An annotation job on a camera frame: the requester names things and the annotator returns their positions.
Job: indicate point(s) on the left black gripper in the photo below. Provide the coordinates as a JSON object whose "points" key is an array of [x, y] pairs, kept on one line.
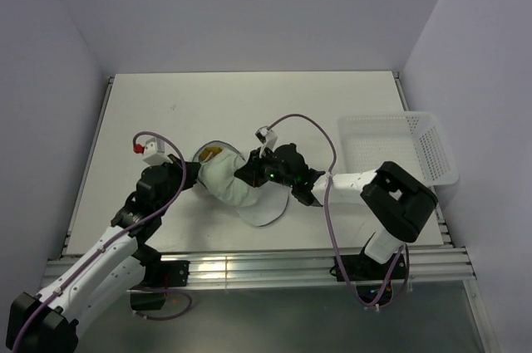
{"points": [[191, 174]]}

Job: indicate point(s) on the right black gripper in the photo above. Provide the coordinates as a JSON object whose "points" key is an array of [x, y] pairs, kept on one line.
{"points": [[250, 173]]}

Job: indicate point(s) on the yellow bra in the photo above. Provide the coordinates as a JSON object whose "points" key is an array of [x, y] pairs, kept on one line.
{"points": [[208, 153]]}

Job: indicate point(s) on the white mesh laundry bag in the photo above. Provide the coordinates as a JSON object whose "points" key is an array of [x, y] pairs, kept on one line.
{"points": [[273, 199]]}

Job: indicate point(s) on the white bra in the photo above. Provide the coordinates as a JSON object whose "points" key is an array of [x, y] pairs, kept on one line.
{"points": [[217, 176]]}

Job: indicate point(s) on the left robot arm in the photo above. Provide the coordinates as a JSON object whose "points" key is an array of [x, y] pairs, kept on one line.
{"points": [[54, 319]]}

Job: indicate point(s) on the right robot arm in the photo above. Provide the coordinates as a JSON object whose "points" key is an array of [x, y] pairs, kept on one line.
{"points": [[401, 203]]}

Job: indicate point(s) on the white plastic mesh basket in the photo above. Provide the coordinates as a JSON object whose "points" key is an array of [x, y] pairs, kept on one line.
{"points": [[415, 140]]}

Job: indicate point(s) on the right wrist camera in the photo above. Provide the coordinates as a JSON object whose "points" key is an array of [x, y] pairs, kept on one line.
{"points": [[268, 139]]}

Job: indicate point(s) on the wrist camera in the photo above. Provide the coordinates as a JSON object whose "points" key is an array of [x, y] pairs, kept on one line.
{"points": [[152, 151], [268, 139]]}

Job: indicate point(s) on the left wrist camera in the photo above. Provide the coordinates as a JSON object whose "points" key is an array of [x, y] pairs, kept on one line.
{"points": [[152, 151]]}

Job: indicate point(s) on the aluminium frame rail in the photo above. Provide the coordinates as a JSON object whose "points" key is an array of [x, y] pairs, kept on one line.
{"points": [[308, 268]]}

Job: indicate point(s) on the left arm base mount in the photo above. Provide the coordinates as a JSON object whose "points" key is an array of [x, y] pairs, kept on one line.
{"points": [[152, 292]]}

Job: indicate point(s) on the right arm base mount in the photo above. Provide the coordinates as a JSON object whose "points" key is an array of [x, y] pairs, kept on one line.
{"points": [[368, 276]]}

